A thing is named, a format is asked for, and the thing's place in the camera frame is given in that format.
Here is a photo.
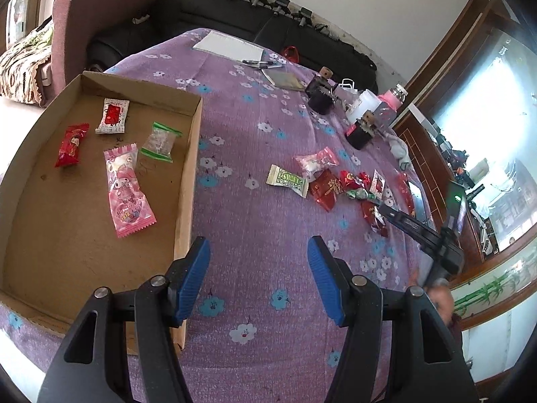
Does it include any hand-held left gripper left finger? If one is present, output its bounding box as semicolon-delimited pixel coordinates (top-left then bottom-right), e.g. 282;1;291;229
37;236;211;403

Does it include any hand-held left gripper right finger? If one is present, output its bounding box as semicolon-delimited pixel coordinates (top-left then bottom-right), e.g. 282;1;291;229
307;235;481;403

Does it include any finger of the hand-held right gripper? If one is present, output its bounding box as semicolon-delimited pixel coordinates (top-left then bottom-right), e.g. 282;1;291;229
377;203;442;240

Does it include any white red candy packet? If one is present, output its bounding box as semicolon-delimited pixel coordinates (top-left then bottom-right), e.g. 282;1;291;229
369;169;386;200
95;98;130;135

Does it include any brown cardboard box tray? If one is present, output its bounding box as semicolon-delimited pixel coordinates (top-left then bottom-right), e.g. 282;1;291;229
0;71;204;355

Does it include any person's right hand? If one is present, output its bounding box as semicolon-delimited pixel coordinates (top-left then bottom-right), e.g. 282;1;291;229
413;273;456;325

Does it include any red plastic bag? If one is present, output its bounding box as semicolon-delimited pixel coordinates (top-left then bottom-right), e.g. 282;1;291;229
395;172;416;219

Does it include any green red twisted candy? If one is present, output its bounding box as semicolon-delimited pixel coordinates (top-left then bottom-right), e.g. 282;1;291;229
346;188;378;202

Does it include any white work glove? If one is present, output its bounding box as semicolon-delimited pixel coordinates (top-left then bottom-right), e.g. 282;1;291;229
388;134;414;171

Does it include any large red candy packet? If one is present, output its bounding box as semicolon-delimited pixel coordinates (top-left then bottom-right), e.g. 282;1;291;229
309;171;345;212

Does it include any green white candy packet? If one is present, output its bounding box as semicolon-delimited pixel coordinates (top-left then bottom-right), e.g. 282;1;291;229
266;165;310;199

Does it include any black jar with cork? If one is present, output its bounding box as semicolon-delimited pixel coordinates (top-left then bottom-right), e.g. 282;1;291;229
305;67;337;115
345;111;380;150

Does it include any pink cartoon candy packet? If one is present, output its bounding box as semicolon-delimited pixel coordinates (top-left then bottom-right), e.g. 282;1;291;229
103;143;157;239

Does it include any pink white candy packet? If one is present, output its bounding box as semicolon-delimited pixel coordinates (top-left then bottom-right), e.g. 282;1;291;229
294;147;339;180

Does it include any brown wooden cabinet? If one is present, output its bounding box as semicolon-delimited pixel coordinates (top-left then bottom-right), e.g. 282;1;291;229
392;0;537;278

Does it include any pink sleeved bottle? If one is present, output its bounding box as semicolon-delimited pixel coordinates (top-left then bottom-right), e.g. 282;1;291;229
378;84;408;112

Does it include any white plastic container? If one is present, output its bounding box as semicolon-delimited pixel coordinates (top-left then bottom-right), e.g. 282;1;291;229
344;88;380;124

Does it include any clear green-edged candy packet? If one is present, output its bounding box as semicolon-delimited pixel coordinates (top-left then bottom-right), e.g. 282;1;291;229
140;122;184;164

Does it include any bright window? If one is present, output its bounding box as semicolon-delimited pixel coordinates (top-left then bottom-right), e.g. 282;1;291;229
428;21;537;257

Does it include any purple floral tablecloth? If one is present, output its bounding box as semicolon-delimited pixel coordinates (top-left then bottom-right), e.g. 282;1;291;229
0;27;462;403

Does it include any small tan notepad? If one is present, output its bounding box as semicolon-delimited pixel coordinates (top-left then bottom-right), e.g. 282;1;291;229
263;69;306;92

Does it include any white paper sheet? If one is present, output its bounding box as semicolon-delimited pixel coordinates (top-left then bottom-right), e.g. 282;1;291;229
193;30;265;61

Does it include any black sofa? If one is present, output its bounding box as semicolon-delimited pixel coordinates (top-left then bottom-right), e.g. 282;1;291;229
88;0;378;89

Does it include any patterned blanket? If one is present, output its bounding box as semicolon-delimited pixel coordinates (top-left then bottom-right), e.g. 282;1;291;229
0;21;55;103

